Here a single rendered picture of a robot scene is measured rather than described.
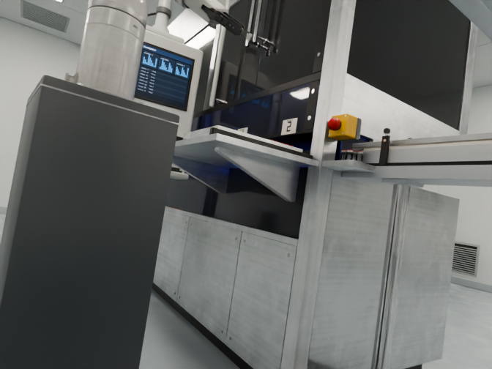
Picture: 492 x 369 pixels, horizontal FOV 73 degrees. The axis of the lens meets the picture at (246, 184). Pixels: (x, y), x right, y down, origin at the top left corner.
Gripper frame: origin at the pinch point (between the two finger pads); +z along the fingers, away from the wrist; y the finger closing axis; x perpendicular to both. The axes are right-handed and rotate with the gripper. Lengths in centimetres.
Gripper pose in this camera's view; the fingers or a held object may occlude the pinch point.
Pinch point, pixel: (235, 26)
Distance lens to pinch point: 107.5
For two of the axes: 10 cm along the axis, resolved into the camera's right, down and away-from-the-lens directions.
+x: 5.2, -6.9, -5.0
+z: 8.1, 5.9, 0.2
